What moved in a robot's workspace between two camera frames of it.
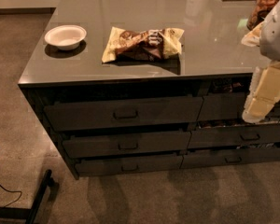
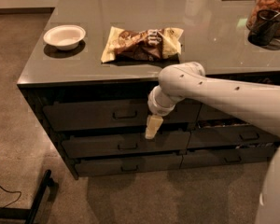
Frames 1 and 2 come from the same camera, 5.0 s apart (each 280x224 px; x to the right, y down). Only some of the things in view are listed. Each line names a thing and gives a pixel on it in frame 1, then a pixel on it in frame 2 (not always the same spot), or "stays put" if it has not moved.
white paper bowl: (65, 36) stays put
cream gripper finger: (268, 87) to (159, 104)
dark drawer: (125, 143) stays put
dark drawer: (238, 136) stays put
